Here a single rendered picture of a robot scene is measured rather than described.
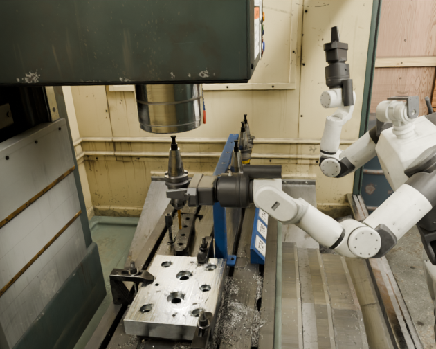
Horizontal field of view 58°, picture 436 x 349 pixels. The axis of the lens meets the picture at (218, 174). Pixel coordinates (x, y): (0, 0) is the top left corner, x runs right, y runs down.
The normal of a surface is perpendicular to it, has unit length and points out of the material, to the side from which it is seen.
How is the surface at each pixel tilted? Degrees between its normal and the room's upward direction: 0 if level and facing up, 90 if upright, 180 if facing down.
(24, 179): 90
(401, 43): 89
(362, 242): 71
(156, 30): 90
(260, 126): 90
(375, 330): 17
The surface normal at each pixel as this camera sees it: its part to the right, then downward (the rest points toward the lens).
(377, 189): -0.20, 0.39
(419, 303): -0.04, -0.92
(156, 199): -0.10, -0.68
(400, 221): 0.03, 0.07
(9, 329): 0.99, 0.01
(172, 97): 0.26, 0.37
